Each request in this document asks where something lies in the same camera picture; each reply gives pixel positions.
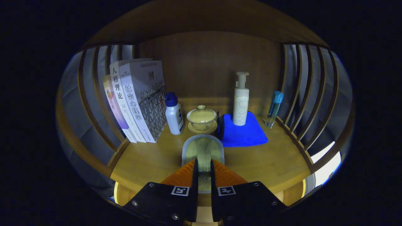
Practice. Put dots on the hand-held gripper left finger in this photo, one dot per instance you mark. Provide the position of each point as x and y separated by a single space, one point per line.
194 182

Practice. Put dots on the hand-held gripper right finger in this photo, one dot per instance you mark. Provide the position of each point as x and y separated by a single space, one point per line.
213 182

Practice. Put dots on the wooden countertop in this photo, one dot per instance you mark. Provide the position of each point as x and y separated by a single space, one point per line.
150 160

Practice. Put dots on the white side cabinet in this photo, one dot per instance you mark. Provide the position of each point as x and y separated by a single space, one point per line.
326 166

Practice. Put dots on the brown wooden cabinet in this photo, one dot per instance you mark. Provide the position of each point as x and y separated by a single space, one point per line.
204 62

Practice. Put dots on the blue cloth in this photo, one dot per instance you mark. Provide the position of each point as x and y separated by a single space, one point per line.
245 135

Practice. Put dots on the yellow lidded tea cup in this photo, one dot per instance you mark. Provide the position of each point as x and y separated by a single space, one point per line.
201 117

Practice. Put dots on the white bottle with blue cap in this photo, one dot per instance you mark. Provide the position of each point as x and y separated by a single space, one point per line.
175 117

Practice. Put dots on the white pump bottle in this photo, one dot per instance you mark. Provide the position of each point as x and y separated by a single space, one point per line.
241 106

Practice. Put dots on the white patterned book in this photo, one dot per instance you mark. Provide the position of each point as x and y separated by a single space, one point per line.
147 100

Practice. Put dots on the clear bottle with teal cap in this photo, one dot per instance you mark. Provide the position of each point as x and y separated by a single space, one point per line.
274 106

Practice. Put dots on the plain white book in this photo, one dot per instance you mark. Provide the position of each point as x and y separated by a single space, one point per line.
122 94

